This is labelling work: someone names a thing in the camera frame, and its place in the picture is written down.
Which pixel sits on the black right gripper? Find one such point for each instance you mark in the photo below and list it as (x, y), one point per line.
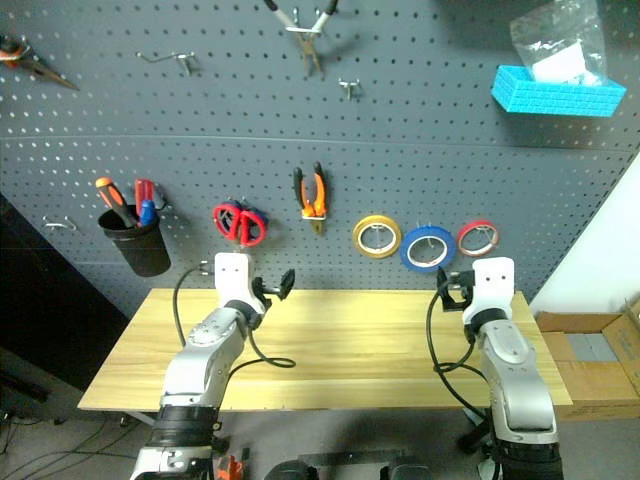
(464, 287)

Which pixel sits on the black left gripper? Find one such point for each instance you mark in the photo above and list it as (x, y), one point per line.
(262, 300)

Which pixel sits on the blue tape roll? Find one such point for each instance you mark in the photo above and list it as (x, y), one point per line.
(403, 250)

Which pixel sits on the orange black combination pliers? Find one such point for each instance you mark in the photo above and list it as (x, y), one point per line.
(320, 192)

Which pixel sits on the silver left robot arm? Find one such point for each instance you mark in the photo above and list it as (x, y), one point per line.
(200, 365)

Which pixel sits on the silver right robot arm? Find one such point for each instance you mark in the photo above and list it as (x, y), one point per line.
(515, 365)

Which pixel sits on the double prong metal hook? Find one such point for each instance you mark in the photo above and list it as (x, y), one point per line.
(427, 242)

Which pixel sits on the red tape roll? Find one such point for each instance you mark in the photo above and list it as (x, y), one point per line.
(477, 221)

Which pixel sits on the yellow tape roll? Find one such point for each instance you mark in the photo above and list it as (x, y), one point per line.
(356, 237)

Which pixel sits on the black plastic cup holder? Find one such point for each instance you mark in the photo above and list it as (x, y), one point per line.
(145, 255)

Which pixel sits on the grey metal pegboard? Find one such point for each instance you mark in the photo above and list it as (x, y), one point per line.
(400, 160)

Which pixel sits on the grey foam sheet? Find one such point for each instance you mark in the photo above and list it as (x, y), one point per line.
(590, 347)

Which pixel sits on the brown cardboard box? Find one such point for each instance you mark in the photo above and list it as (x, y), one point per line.
(590, 385)

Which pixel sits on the orange black screwdriver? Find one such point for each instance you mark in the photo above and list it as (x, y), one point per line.
(112, 195)

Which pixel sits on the dark rounded shape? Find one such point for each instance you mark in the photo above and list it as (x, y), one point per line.
(410, 474)
(292, 472)

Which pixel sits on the black flat bar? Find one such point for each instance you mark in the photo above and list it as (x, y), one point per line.
(350, 456)

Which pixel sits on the orange black device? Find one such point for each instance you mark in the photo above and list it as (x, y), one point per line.
(227, 467)

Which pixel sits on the short metal pegboard hook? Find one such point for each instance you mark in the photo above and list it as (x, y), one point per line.
(350, 85)

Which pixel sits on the blue plastic bin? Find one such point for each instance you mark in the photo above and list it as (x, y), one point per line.
(550, 100)

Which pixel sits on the black cabinet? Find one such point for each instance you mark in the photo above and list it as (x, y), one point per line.
(45, 310)

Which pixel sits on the long metal pegboard hook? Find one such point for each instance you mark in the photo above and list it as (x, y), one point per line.
(182, 57)

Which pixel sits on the metal pliers holder hook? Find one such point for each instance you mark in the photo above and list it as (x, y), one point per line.
(24, 46)
(300, 30)

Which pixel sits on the clear plastic bag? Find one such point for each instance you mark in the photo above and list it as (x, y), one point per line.
(555, 60)

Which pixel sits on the orange black long-nose pliers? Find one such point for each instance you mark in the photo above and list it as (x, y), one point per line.
(45, 72)

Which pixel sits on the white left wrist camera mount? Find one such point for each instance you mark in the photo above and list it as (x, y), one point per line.
(232, 275)

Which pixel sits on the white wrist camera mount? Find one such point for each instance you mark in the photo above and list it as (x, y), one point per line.
(492, 282)
(232, 275)

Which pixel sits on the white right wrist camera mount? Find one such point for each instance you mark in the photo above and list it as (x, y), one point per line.
(492, 282)

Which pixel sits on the black table frame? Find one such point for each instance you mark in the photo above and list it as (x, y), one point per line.
(475, 435)

